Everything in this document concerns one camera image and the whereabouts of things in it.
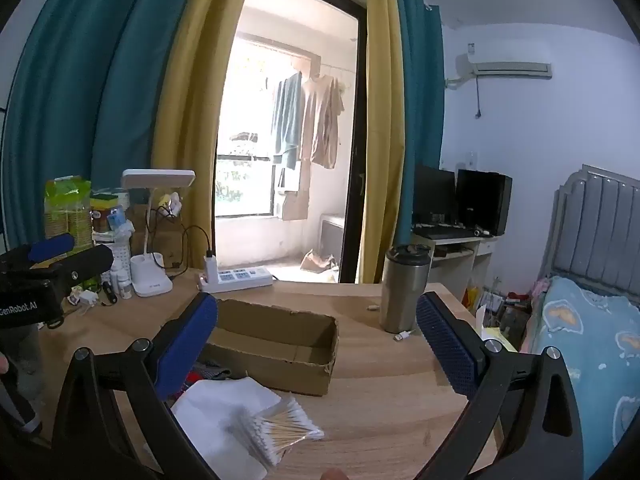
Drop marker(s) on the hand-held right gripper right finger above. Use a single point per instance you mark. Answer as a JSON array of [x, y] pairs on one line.
[[445, 350]]

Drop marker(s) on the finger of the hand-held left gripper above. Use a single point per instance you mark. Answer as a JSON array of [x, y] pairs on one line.
[[85, 260], [50, 248]]

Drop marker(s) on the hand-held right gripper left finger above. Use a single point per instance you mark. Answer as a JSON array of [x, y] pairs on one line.
[[185, 345]]

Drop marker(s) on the white tissue sheet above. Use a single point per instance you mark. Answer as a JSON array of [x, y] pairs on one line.
[[210, 410]]

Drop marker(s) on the cardboard box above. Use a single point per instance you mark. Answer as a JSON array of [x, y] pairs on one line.
[[300, 360]]

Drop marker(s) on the bag of cotton swabs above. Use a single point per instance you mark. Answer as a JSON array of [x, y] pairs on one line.
[[280, 430]]

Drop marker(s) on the person's left hand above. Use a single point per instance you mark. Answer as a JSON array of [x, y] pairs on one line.
[[2, 363]]

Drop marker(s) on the white perforated basket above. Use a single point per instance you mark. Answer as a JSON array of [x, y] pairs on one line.
[[119, 255]]

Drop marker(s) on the green cracker package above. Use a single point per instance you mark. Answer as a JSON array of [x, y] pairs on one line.
[[65, 215]]

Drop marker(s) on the white power adapter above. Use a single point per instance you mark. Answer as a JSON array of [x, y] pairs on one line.
[[84, 299]]

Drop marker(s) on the grey sock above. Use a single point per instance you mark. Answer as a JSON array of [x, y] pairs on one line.
[[215, 371]]

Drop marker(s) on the small black device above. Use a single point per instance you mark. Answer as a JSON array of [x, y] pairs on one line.
[[110, 294]]

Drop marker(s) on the white pill bottle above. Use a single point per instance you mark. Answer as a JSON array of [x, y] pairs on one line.
[[125, 286]]

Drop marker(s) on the jar with yellow lid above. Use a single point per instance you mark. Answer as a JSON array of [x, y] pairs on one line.
[[104, 215]]

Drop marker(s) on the blue packet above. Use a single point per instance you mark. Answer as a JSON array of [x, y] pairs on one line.
[[115, 220]]

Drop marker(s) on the white plastic bag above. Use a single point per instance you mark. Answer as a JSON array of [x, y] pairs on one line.
[[487, 322]]

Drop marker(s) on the yellow packet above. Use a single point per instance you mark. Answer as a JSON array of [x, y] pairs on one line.
[[500, 339]]

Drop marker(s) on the stainless steel tumbler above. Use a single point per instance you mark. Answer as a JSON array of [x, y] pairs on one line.
[[400, 295]]

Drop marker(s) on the white charger plug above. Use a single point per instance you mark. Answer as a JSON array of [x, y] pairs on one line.
[[210, 265]]

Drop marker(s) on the brown carton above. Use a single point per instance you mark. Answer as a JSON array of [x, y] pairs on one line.
[[167, 242]]

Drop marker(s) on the white power strip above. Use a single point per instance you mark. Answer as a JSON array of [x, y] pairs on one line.
[[240, 280]]

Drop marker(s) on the white computer desk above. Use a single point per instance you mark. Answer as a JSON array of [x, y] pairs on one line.
[[457, 255]]

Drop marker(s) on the clear bag with yellow toy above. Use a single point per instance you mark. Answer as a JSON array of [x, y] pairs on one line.
[[169, 206]]

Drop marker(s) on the white desk lamp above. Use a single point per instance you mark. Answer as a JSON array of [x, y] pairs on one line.
[[157, 178]]

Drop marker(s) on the black keyboard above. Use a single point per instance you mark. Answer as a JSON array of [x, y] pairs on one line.
[[442, 233]]

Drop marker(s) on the blue printed blanket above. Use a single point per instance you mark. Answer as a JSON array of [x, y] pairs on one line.
[[585, 350]]

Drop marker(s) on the brown paper bag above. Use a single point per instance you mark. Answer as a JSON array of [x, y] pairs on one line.
[[319, 261]]

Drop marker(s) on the teal curtain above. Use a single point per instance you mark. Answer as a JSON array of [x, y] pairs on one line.
[[422, 110], [75, 85]]

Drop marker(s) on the yellow curtain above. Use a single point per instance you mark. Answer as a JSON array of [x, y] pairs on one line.
[[195, 110], [382, 110]]

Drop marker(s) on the grey padded headboard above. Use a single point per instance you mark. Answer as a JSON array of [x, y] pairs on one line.
[[595, 230]]

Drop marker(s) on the hanging teal towel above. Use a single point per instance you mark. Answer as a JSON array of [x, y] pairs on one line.
[[286, 120]]

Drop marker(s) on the hanging beige shirt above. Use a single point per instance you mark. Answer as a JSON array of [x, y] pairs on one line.
[[322, 120]]

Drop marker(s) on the white air conditioner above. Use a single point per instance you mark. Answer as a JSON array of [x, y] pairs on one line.
[[510, 67]]

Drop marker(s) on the black door frame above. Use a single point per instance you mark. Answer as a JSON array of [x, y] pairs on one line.
[[352, 160]]

